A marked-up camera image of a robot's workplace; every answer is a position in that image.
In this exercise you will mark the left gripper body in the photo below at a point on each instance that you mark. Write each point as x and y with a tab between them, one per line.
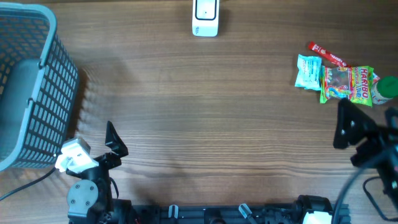
109	160

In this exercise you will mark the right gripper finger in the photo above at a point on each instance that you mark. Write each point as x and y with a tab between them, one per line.
352	125
391	115

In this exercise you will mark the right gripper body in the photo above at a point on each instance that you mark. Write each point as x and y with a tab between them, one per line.
380	140

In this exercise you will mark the green lid jar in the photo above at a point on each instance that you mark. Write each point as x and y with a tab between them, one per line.
384	90

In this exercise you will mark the Haribo gummy worms bag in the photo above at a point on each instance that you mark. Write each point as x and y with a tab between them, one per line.
353	83

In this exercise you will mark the mint green snack packet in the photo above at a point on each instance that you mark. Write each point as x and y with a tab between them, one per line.
309	68

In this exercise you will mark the red Nescafe stick packet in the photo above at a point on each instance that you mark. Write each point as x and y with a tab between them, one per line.
327	55

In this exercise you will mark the small red carton box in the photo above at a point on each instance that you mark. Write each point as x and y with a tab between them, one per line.
375	78

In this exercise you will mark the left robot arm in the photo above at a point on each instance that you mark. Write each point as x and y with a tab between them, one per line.
90	199

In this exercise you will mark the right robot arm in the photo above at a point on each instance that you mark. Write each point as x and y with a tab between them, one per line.
389	181

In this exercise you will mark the white barcode scanner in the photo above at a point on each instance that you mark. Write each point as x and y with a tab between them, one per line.
205	18

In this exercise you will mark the grey plastic shopping basket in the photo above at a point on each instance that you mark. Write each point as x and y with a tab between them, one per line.
39	82

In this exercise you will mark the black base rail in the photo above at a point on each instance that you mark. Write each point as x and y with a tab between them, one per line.
264	214

